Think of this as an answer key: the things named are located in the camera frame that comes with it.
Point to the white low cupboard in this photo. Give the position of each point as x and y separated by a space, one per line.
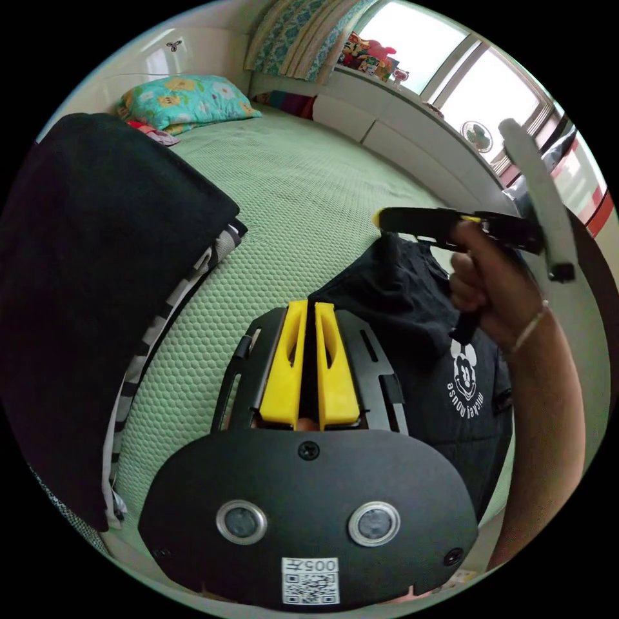
401 121

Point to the person's right hand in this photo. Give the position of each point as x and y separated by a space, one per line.
498 285

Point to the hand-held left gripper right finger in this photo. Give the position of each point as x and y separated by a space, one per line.
338 387

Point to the bed with green mat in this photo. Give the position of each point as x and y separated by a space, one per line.
300 184

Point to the black t-shirt with white print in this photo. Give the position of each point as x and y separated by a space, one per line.
416 309

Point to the person's right forearm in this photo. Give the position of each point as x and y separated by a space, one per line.
541 416

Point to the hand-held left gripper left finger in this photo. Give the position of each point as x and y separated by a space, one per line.
285 382

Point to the pile of clothes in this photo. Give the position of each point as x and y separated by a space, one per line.
92 271

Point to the patterned curtain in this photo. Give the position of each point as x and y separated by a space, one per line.
300 34

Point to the floral teal pillow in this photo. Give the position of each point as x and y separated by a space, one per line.
188 99

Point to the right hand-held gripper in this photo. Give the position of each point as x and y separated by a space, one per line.
508 234

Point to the window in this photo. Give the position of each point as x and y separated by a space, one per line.
435 53

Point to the small round fan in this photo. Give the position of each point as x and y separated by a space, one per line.
479 137

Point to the plush toys on sill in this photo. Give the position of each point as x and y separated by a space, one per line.
370 55

